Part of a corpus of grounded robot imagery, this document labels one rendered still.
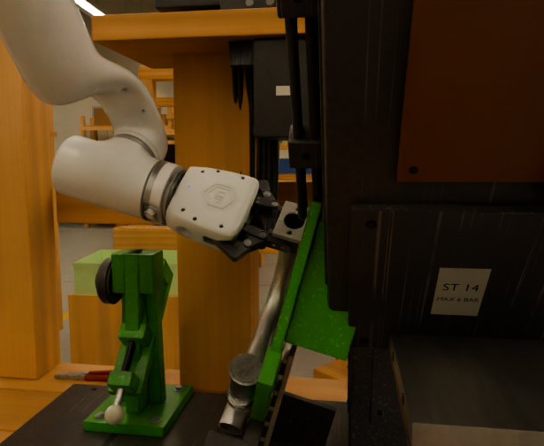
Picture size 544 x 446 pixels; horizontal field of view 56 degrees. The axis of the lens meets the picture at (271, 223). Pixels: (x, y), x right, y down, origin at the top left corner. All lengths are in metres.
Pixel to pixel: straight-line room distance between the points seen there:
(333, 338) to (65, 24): 0.44
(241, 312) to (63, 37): 0.57
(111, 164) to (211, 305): 0.39
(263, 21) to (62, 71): 0.33
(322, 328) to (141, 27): 0.54
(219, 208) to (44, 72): 0.25
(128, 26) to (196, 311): 0.50
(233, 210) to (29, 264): 0.56
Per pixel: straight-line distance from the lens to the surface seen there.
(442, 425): 0.41
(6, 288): 1.15
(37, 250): 1.12
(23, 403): 1.08
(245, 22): 0.83
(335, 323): 0.57
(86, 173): 0.70
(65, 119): 11.78
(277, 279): 0.73
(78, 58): 0.63
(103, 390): 1.03
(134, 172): 0.68
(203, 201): 0.66
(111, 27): 0.89
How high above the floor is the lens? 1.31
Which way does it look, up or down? 7 degrees down
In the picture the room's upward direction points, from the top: straight up
